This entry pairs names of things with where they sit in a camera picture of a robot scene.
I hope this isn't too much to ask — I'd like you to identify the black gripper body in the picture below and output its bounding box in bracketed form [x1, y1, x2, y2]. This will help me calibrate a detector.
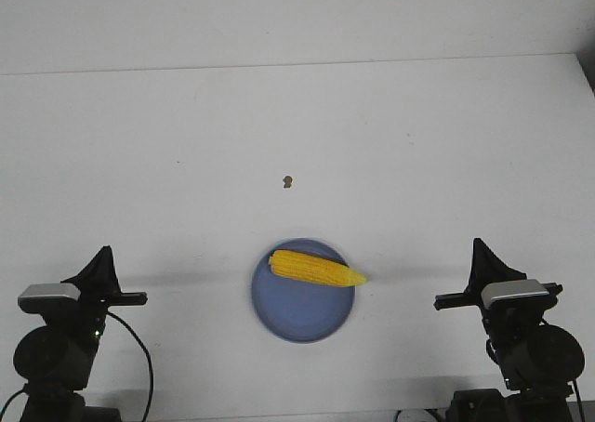
[95, 292, 148, 318]
[432, 282, 563, 311]

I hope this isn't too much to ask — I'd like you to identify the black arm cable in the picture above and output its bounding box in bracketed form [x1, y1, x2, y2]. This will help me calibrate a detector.
[538, 317, 587, 422]
[0, 310, 154, 422]

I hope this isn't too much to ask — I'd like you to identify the blue round plate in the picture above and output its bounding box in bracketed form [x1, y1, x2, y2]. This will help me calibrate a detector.
[250, 238, 356, 344]

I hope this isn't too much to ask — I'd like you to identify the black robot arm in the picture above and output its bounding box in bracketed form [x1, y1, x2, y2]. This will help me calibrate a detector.
[434, 238, 586, 421]
[13, 245, 154, 421]

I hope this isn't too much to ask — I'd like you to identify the yellow corn cob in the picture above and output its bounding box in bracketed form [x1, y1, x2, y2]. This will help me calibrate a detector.
[269, 249, 367, 287]

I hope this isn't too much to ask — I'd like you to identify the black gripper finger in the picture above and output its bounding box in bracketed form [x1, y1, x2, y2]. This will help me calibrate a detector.
[464, 238, 527, 297]
[61, 245, 122, 297]

